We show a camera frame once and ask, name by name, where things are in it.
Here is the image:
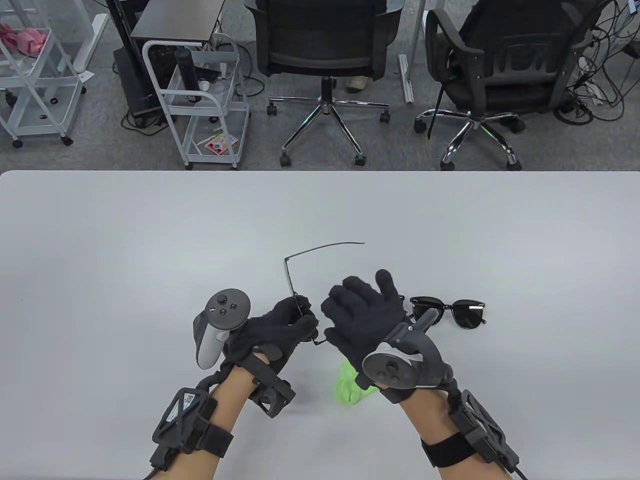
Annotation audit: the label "person's right hand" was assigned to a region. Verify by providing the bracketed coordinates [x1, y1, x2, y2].
[320, 269, 408, 397]

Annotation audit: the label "person's left hand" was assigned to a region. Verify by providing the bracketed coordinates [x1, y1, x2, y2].
[222, 296, 319, 374]

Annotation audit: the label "black aviator sunglasses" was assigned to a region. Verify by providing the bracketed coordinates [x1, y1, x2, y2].
[283, 241, 366, 347]

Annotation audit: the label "green microfibre cloth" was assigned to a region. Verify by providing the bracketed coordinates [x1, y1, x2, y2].
[334, 360, 379, 407]

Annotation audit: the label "black square sunglasses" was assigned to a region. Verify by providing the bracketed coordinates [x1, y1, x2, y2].
[409, 295, 488, 331]

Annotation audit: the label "person's left forearm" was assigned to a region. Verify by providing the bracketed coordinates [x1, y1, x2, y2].
[165, 352, 259, 480]

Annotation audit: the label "black caged tracker white label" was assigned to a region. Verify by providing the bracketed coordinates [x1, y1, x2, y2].
[149, 386, 236, 472]

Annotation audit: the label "red white packet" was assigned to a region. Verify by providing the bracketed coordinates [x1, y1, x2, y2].
[204, 132, 240, 156]

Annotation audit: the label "white desk leg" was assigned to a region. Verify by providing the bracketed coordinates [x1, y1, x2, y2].
[74, 12, 110, 74]
[397, 0, 427, 105]

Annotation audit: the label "black mesh office chair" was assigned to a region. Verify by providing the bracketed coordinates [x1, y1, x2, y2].
[252, 0, 402, 168]
[413, 0, 603, 172]

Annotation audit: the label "black cylindrical bottle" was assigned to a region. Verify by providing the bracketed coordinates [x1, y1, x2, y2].
[174, 47, 205, 104]

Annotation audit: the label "black computer tower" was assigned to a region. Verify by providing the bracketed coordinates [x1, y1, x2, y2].
[112, 44, 168, 127]

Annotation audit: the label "white power strip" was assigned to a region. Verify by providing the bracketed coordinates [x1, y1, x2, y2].
[575, 75, 608, 106]

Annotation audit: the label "dark brown side table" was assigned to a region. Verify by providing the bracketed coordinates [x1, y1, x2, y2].
[129, 0, 227, 47]

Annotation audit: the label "white metal shelf cart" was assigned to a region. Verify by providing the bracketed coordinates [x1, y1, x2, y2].
[0, 0, 87, 149]

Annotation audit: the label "pink cloth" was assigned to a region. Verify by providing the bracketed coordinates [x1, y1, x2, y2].
[0, 22, 50, 57]

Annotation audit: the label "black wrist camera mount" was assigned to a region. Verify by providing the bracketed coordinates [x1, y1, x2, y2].
[246, 359, 297, 419]
[379, 386, 417, 404]

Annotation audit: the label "black braided glove cable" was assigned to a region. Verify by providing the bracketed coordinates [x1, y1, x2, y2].
[444, 366, 464, 407]
[196, 361, 237, 397]

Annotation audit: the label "black caged tracker with strap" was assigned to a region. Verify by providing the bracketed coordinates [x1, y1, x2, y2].
[420, 389, 522, 474]

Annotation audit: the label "white cart with curved handle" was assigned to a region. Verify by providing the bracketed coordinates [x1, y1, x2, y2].
[141, 36, 251, 172]

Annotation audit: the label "tangle of black cables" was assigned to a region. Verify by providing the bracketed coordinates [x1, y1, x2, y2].
[552, 0, 640, 126]

